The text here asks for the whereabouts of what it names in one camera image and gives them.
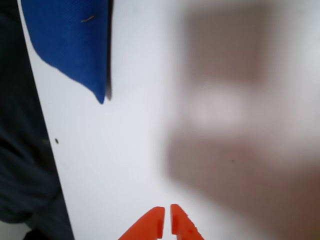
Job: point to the blue fabric bean bag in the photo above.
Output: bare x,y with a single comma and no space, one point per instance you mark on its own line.
70,45

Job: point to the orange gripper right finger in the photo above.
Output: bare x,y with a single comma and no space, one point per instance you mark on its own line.
183,225

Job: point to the person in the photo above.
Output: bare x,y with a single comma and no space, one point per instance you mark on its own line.
20,125

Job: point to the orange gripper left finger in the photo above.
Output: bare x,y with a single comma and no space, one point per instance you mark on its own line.
150,225

